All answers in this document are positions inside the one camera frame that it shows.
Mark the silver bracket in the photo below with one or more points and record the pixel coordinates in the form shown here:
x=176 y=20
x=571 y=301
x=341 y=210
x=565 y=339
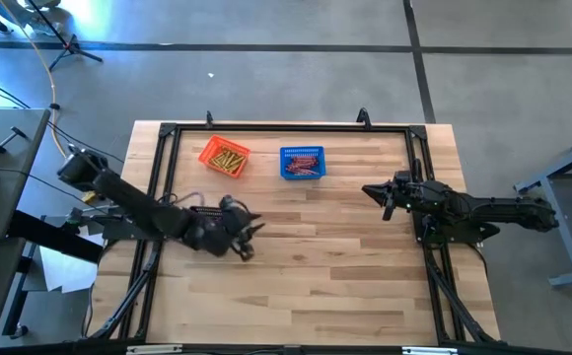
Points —
x=429 y=351
x=153 y=350

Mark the black desk support beam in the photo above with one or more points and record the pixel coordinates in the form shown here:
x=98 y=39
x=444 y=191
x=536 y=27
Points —
x=54 y=237

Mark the black tripod stand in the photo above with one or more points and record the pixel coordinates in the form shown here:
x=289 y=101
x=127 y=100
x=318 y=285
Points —
x=71 y=47

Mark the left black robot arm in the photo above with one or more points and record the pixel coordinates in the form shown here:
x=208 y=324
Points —
x=133 y=202

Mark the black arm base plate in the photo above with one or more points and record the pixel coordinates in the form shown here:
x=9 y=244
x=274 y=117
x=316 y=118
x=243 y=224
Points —
x=118 y=234
x=463 y=238

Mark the blue plastic basket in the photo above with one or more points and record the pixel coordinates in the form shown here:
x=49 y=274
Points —
x=315 y=150

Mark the white paper sheets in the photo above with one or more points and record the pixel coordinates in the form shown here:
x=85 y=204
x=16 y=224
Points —
x=64 y=271

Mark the grey metal table frame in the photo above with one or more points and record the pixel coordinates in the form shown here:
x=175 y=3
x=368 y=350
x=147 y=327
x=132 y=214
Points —
x=562 y=232

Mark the black metal table frame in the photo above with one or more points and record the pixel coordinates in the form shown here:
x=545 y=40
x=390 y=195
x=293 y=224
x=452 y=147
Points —
x=291 y=127

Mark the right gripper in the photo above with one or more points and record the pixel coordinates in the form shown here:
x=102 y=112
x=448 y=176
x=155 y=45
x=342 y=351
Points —
x=414 y=196

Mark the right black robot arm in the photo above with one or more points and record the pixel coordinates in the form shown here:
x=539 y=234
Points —
x=493 y=211

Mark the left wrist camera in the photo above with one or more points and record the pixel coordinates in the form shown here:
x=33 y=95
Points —
x=228 y=202

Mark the black frame clamp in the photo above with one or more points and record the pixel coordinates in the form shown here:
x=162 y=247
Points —
x=363 y=117
x=209 y=118

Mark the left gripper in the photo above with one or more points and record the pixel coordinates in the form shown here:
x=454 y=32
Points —
x=227 y=227

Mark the orange plastic basket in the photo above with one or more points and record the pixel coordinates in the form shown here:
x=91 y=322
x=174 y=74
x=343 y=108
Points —
x=240 y=154

